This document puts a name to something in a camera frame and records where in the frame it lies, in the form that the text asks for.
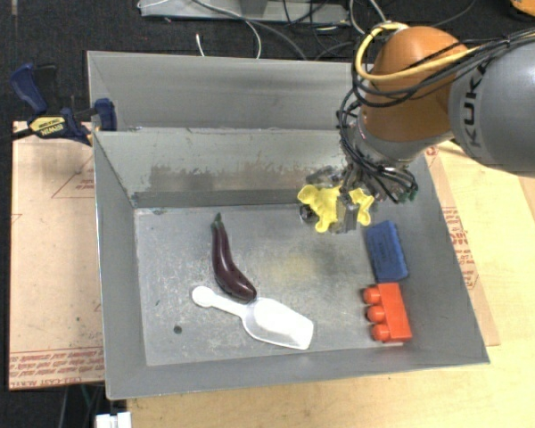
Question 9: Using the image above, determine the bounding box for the white plastic scoop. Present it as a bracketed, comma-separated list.
[191, 284, 316, 351]

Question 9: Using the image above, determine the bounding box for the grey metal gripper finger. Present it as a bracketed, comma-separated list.
[337, 193, 360, 235]

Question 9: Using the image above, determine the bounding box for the orange toy building brick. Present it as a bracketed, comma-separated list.
[361, 282, 415, 344]

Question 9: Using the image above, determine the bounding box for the grey metal bin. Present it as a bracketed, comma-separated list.
[86, 50, 491, 401]

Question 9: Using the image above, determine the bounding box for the blue sponge block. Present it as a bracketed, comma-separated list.
[365, 219, 410, 284]

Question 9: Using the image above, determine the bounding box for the purple toy eggplant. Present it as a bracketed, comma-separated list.
[210, 212, 259, 304]

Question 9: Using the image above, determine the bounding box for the yellow soft toy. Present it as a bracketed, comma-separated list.
[296, 184, 376, 235]

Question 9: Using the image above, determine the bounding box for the brown cardboard board red print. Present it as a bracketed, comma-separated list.
[7, 120, 503, 391]

